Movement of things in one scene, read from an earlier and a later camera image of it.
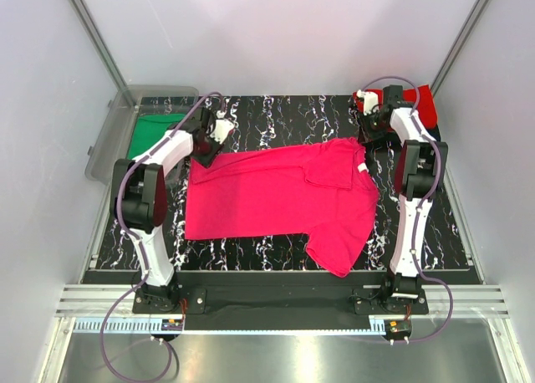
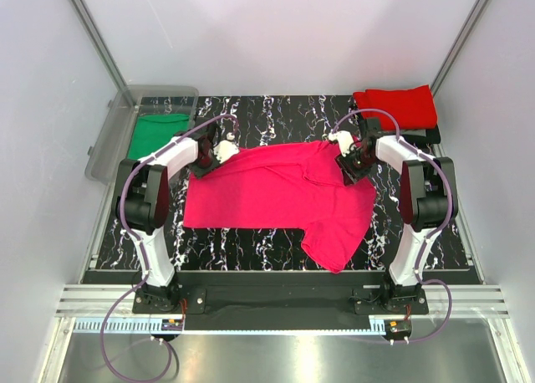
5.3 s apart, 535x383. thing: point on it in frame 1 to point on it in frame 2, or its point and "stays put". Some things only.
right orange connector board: [398, 326] stays put
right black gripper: [365, 135] to [349, 175]
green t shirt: [150, 127] stays put
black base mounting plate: [284, 300] stays put
